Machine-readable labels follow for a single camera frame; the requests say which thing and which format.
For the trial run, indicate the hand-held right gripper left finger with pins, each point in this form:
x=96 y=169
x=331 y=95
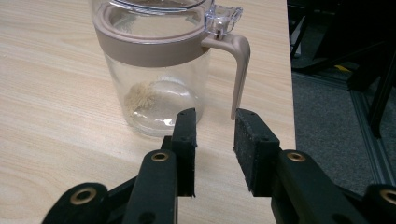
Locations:
x=183 y=149

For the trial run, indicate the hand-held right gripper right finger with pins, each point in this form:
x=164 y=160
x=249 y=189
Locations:
x=258 y=155

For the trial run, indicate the pale seasoning granules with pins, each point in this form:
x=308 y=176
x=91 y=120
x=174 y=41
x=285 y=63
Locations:
x=140 y=96

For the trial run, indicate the yellow floor tape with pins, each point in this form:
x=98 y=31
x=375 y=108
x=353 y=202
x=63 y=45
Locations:
x=343 y=68

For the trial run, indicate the black metal stand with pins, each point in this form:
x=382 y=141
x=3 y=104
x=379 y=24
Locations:
x=378 y=105

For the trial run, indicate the aluminium frame rail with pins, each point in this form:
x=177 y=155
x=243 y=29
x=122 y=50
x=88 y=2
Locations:
x=373 y=146

